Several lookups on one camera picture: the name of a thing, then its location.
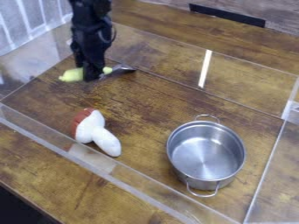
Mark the plush mushroom toy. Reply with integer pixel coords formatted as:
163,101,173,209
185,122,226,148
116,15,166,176
70,108,122,157

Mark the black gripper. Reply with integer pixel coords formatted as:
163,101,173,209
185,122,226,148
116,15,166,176
70,11,116,82

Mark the black strip on table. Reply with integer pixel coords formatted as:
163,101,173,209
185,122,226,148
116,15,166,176
189,3,267,28

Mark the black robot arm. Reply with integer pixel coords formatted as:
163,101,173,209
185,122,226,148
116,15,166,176
68,0,115,81

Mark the green handled metal spoon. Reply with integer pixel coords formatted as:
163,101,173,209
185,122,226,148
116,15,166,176
59,64,135,82

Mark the stainless steel pot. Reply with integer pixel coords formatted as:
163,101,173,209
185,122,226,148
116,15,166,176
166,114,247,198

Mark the clear acrylic enclosure wall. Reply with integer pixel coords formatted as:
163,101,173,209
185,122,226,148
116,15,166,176
0,25,299,224

